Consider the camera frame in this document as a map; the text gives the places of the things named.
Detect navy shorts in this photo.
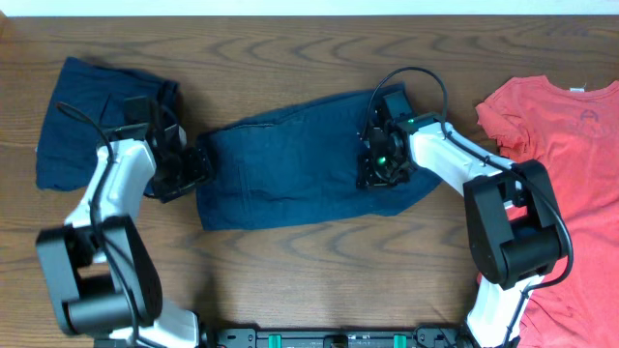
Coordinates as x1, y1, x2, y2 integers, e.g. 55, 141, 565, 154
195, 90, 441, 231
36, 57, 179, 191

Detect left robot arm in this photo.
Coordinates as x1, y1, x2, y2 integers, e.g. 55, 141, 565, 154
36, 97, 213, 348

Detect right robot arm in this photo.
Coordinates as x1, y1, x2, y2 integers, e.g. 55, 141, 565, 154
357, 91, 574, 347

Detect folded navy shorts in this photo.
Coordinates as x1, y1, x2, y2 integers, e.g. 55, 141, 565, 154
36, 57, 179, 191

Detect red t-shirt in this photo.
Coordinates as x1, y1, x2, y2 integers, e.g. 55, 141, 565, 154
476, 75, 618, 347

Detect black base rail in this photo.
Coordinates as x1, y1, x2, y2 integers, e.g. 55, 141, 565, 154
214, 327, 475, 348

